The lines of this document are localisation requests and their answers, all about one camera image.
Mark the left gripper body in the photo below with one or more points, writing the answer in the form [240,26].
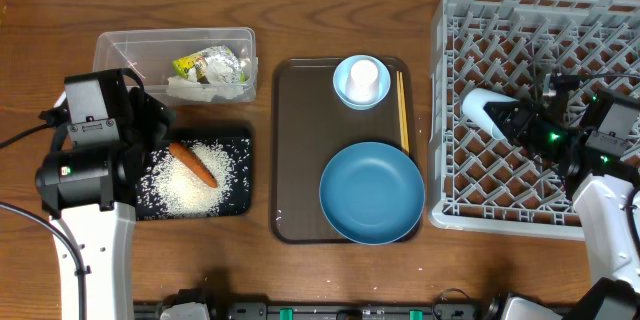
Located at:
[151,123]

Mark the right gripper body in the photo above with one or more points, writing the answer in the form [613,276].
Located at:
[520,123]

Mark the white tissue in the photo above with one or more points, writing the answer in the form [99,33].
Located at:
[195,91]

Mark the orange carrot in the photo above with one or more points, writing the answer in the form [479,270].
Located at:
[193,163]

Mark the green yellow snack wrapper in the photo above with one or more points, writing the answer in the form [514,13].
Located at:
[191,67]

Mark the white rice pile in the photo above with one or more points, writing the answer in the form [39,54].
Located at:
[192,185]

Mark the light blue cup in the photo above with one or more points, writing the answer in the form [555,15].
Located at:
[473,108]

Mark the large blue plate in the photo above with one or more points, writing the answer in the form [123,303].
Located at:
[372,193]

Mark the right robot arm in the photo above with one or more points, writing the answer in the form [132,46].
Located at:
[603,189]

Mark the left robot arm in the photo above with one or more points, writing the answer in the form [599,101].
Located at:
[93,213]

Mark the grey dishwasher rack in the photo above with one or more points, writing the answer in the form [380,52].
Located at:
[477,183]

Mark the clear plastic bin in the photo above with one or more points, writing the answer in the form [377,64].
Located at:
[150,53]

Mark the black shallow tray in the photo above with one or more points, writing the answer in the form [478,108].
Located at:
[240,200]

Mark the right wooden chopstick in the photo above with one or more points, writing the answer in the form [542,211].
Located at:
[405,110]

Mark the brown serving tray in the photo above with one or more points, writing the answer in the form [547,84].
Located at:
[310,125]

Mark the pink cup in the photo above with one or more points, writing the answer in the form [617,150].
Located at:
[362,83]

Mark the small light blue bowl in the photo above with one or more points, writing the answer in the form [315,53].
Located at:
[341,74]

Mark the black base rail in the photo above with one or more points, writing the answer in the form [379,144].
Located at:
[196,304]

